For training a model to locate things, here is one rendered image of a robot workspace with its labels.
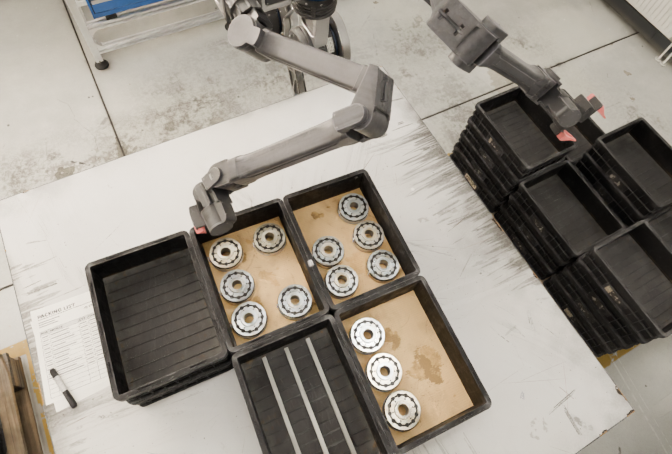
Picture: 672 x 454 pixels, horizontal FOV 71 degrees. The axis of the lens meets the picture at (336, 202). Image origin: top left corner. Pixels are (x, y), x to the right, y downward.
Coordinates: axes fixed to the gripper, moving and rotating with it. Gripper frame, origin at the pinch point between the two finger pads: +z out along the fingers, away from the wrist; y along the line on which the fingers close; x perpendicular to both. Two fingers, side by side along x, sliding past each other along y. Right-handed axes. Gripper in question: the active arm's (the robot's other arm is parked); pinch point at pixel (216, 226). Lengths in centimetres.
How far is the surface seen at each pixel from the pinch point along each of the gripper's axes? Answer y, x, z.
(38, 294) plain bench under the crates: -59, 16, 36
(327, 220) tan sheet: 34.9, -0.3, 23.1
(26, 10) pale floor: -63, 242, 106
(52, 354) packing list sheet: -58, -5, 36
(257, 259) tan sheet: 8.7, -4.5, 23.2
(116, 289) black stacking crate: -33.3, 2.6, 23.5
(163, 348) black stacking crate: -25.1, -19.7, 23.6
